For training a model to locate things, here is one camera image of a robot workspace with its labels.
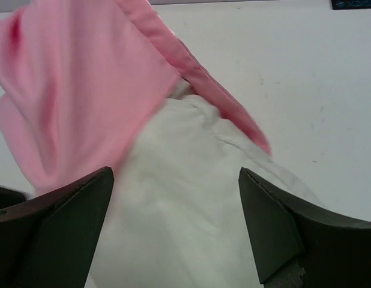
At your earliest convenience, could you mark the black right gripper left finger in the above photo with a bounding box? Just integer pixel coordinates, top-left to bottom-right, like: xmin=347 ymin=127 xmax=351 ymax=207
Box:
xmin=0 ymin=167 xmax=114 ymax=288

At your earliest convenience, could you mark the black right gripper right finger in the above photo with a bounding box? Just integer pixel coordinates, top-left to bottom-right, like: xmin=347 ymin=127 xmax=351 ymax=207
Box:
xmin=239 ymin=168 xmax=371 ymax=287

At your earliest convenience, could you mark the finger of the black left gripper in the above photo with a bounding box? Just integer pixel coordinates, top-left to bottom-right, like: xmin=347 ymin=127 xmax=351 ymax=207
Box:
xmin=0 ymin=186 xmax=26 ymax=209

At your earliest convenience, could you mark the white pillow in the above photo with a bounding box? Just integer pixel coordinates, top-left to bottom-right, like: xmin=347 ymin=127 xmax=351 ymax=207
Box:
xmin=86 ymin=82 xmax=320 ymax=287

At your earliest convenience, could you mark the pink fabric pillowcase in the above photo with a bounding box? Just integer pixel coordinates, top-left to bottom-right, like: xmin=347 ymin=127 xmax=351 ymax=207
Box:
xmin=0 ymin=1 xmax=270 ymax=194

